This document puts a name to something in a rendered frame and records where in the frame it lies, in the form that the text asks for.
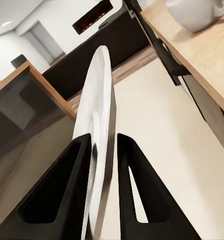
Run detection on coffee cup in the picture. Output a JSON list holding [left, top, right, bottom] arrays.
[[166, 0, 224, 32]]

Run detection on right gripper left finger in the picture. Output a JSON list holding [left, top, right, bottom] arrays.
[[0, 133, 92, 240]]

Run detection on saucer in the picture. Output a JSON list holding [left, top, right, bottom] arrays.
[[73, 44, 117, 240]]

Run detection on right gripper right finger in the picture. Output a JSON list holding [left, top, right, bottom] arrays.
[[117, 133, 202, 240]]

